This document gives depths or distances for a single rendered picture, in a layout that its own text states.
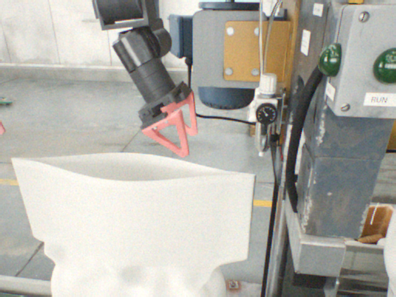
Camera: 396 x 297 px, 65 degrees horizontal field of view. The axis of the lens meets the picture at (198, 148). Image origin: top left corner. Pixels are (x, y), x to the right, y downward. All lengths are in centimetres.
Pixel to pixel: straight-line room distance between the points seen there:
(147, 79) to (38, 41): 620
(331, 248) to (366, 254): 57
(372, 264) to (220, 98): 62
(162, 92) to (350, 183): 30
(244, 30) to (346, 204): 43
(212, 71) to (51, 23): 584
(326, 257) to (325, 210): 6
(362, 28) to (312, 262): 28
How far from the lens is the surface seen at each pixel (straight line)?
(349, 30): 29
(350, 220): 43
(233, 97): 78
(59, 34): 643
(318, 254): 44
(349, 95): 30
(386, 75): 29
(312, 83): 36
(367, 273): 105
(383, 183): 61
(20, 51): 694
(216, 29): 72
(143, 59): 50
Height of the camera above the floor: 133
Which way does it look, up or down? 25 degrees down
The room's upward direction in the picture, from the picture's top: straight up
